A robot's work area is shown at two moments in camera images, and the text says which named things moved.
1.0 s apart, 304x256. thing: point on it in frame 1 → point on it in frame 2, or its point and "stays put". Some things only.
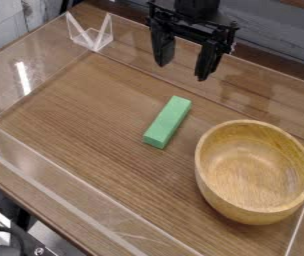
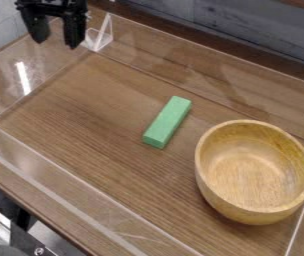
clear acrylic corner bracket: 95,39 stays put
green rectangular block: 167,122 stays put
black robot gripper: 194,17 → 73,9
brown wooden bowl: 254,171 stays put
